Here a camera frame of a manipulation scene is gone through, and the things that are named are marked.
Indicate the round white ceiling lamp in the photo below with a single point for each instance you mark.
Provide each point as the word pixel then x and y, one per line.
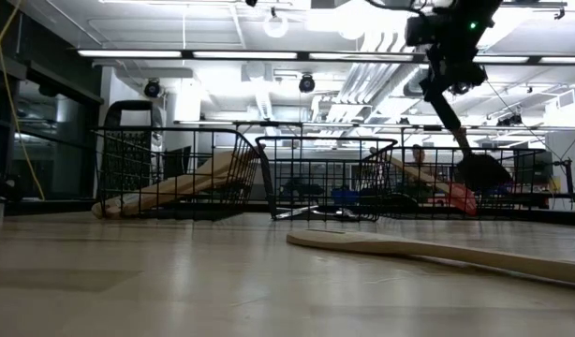
pixel 275 25

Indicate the blue storage bin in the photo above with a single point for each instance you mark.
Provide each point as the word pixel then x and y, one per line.
pixel 343 195

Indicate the black turner spatula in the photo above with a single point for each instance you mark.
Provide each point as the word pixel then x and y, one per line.
pixel 484 173

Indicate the wooden fork spatula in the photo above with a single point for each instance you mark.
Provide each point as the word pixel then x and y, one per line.
pixel 236 161

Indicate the black metal rig frame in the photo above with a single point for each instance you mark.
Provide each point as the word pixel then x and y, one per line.
pixel 58 206

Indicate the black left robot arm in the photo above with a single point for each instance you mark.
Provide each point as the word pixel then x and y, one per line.
pixel 2 187

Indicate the white poster board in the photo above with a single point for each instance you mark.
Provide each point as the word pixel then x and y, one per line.
pixel 573 154

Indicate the person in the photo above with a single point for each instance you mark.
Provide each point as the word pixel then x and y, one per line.
pixel 417 152

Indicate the slotted wooden spoon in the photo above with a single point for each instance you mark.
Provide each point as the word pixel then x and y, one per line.
pixel 362 243

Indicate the black mesh box grater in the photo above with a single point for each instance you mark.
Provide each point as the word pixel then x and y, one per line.
pixel 128 105

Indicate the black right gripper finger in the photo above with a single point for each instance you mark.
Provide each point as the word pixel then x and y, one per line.
pixel 449 84
pixel 432 86

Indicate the silver ventilation duct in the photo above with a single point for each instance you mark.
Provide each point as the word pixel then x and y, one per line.
pixel 409 79

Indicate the black ceiling spotlight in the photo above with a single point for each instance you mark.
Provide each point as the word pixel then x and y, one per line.
pixel 306 83
pixel 152 89

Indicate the long ceiling light strip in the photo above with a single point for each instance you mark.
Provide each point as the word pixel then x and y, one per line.
pixel 128 53

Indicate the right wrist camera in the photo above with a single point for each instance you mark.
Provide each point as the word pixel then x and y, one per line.
pixel 421 30

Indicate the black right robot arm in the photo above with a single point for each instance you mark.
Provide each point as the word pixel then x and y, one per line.
pixel 475 14

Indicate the black background monitor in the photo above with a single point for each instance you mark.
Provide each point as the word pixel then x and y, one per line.
pixel 533 168

